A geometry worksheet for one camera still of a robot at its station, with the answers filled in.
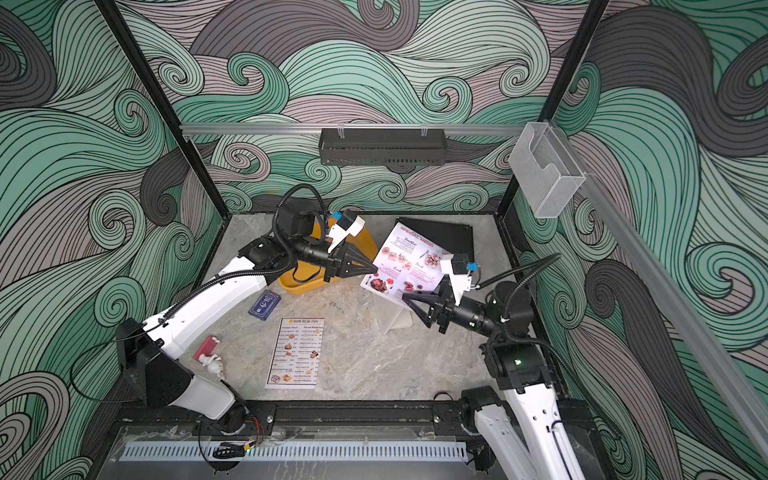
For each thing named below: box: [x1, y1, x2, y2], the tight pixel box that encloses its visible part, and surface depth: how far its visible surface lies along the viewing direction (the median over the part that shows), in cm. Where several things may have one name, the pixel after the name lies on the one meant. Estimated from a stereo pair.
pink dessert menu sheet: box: [360, 221, 453, 303], surface depth 61 cm
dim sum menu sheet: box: [265, 317, 325, 390], surface depth 85 cm
